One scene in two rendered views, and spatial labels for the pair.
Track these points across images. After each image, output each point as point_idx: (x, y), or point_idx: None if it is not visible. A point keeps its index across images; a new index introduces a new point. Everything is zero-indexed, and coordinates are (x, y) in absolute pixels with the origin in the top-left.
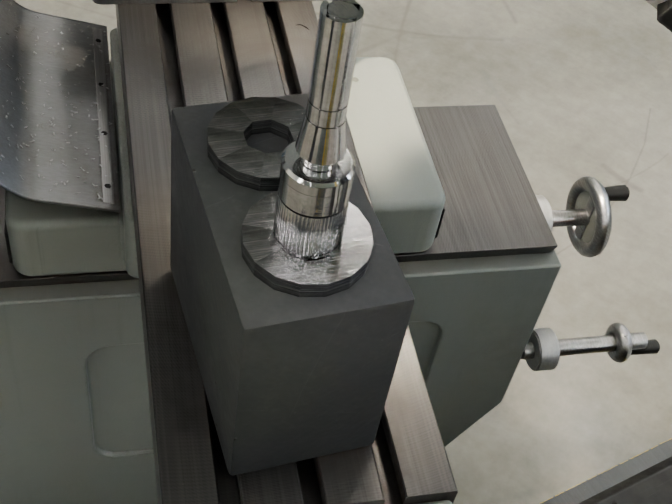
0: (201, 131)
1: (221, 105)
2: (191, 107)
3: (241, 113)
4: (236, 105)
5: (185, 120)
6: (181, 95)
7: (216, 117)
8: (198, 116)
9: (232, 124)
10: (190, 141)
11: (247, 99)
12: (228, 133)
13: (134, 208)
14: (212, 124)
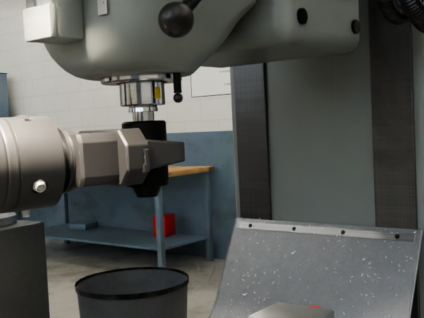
0: (21, 221)
1: (21, 224)
2: (35, 222)
3: (4, 216)
4: (9, 216)
5: (32, 221)
6: None
7: (14, 214)
8: (28, 222)
9: (4, 214)
10: (21, 220)
11: (6, 217)
12: (3, 214)
13: None
14: (13, 213)
